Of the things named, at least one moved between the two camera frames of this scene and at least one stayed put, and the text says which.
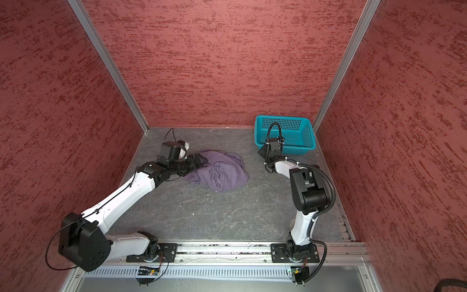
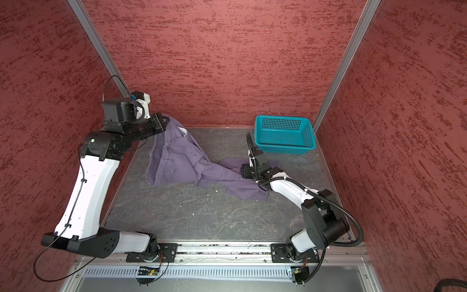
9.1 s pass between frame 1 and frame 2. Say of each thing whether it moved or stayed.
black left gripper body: moved
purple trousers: moved
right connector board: stayed
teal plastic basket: stayed
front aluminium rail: stayed
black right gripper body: moved
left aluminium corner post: stayed
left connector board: stayed
